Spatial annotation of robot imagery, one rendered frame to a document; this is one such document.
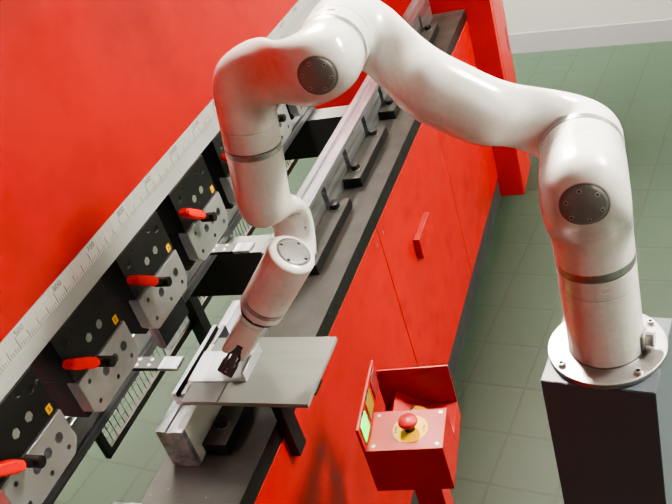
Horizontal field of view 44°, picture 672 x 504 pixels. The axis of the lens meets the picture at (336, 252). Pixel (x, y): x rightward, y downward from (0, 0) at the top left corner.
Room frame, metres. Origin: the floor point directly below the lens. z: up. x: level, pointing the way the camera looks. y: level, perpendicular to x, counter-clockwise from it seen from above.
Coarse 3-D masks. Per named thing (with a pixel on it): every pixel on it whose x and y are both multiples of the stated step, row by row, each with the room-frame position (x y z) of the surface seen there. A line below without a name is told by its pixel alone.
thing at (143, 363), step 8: (144, 360) 1.41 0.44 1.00; (152, 360) 1.40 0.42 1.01; (160, 360) 1.39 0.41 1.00; (168, 360) 1.39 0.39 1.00; (176, 360) 1.38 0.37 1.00; (136, 368) 1.40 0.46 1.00; (144, 368) 1.39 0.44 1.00; (152, 368) 1.38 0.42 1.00; (160, 368) 1.37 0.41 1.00; (168, 368) 1.36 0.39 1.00; (176, 368) 1.35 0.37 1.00
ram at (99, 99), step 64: (0, 0) 1.26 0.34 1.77; (64, 0) 1.38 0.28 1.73; (128, 0) 1.52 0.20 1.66; (192, 0) 1.70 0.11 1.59; (256, 0) 1.93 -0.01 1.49; (320, 0) 2.25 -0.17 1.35; (0, 64) 1.21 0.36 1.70; (64, 64) 1.32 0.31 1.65; (128, 64) 1.45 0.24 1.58; (192, 64) 1.62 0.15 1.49; (0, 128) 1.16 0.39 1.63; (64, 128) 1.26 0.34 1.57; (128, 128) 1.39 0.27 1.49; (0, 192) 1.11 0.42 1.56; (64, 192) 1.21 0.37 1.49; (128, 192) 1.33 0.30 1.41; (0, 256) 1.06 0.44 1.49; (64, 256) 1.15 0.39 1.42; (0, 320) 1.01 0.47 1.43; (64, 320) 1.10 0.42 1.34; (0, 384) 0.96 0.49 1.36
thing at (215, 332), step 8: (216, 328) 1.45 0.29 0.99; (224, 328) 1.44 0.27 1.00; (208, 336) 1.43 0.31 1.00; (216, 336) 1.42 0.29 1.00; (224, 336) 1.43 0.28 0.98; (208, 344) 1.41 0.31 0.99; (200, 352) 1.38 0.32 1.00; (192, 360) 1.37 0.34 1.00; (192, 368) 1.35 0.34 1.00; (184, 376) 1.32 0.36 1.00; (184, 384) 1.31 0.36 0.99; (176, 392) 1.28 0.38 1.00; (176, 400) 1.28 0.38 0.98
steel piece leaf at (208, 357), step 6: (204, 354) 1.37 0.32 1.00; (210, 354) 1.36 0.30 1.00; (216, 354) 1.36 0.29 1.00; (204, 360) 1.35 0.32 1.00; (210, 360) 1.34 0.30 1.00; (198, 366) 1.34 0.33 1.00; (204, 366) 1.33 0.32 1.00; (210, 366) 1.33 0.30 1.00; (192, 372) 1.33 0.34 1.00; (198, 372) 1.32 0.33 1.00; (204, 372) 1.31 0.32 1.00; (192, 378) 1.31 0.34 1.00; (198, 378) 1.30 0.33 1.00
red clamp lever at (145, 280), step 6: (132, 276) 1.21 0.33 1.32; (138, 276) 1.21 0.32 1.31; (144, 276) 1.22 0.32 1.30; (150, 276) 1.23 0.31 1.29; (168, 276) 1.26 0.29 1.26; (132, 282) 1.20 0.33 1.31; (138, 282) 1.20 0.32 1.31; (144, 282) 1.21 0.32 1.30; (150, 282) 1.22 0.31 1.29; (156, 282) 1.23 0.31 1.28; (162, 282) 1.25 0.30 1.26; (168, 282) 1.25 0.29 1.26
